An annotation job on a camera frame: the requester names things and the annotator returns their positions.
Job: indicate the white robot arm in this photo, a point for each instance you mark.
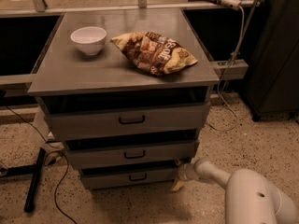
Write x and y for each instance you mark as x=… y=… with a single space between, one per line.
x=250 y=198

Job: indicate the black floor bar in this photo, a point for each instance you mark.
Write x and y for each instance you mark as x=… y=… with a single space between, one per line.
x=30 y=200

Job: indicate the grey bottom drawer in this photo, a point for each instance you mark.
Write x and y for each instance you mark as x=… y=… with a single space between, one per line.
x=113 y=180

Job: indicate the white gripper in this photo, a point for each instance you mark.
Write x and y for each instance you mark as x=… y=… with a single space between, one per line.
x=187 y=173

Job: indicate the grey top drawer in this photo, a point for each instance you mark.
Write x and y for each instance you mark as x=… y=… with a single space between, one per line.
x=128 y=121

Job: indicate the grey drawer cabinet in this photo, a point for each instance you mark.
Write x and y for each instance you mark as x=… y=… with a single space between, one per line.
x=70 y=82

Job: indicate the dark cabinet right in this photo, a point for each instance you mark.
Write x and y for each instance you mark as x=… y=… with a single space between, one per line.
x=271 y=84

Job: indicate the grey middle drawer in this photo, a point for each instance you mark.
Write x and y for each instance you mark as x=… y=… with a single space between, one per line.
x=114 y=156

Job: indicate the grey drawer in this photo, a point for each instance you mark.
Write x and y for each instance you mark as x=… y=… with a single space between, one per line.
x=128 y=121
x=113 y=180
x=114 y=156

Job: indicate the white ceramic bowl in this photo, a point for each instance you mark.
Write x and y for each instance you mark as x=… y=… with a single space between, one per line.
x=89 y=40

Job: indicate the brown yellow chip bag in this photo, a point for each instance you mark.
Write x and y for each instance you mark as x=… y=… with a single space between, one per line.
x=153 y=53

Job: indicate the grey metal frame rail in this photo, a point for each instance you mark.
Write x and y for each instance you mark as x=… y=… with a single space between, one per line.
x=235 y=71

